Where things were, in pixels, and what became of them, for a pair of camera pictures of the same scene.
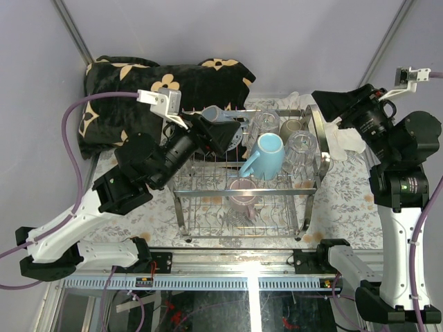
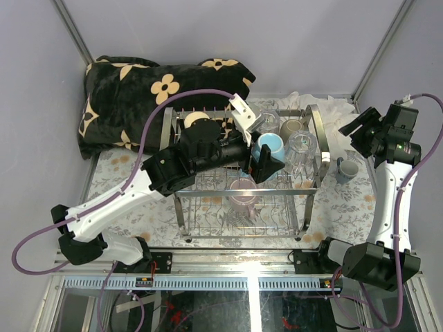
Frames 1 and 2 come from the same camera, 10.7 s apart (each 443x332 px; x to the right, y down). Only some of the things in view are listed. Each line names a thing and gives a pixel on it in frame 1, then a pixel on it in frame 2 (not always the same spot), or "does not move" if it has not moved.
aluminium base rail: (210, 270) does not move
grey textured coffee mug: (213, 113) to (347, 169)
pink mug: (244, 203) does not move
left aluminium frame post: (74, 31) does not move
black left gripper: (219, 133) to (266, 164)
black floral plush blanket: (104, 121) does not move
